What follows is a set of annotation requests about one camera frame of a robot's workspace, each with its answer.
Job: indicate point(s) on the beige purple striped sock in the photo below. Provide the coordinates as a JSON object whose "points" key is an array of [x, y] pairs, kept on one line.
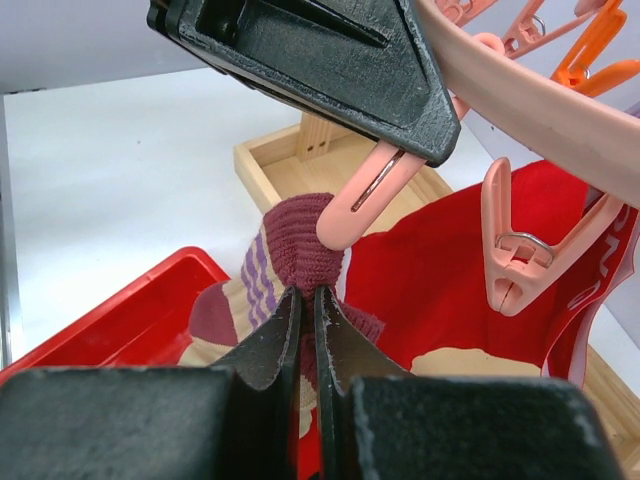
{"points": [[285, 252]]}

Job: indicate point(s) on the pink clip on sock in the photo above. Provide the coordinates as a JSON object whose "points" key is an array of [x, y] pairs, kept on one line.
{"points": [[519, 266]]}

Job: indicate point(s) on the orange clip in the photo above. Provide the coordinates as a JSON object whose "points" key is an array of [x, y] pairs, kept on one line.
{"points": [[575, 69]]}

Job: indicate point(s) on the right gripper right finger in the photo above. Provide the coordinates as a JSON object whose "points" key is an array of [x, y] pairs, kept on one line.
{"points": [[379, 421]]}

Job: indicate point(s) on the red plastic tray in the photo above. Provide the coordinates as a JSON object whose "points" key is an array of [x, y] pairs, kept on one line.
{"points": [[143, 324]]}

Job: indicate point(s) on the pink round clip hanger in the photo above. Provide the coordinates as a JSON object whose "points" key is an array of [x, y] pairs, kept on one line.
{"points": [[592, 141]]}

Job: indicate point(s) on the pink clip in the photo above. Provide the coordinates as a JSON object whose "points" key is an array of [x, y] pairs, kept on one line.
{"points": [[519, 266], [383, 174]]}

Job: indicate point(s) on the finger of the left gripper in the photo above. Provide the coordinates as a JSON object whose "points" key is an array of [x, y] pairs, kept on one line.
{"points": [[364, 65]]}

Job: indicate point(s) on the red sock on hanger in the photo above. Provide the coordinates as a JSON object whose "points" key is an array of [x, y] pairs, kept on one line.
{"points": [[424, 279]]}

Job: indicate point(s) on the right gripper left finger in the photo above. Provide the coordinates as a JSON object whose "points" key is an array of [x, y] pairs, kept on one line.
{"points": [[235, 419]]}

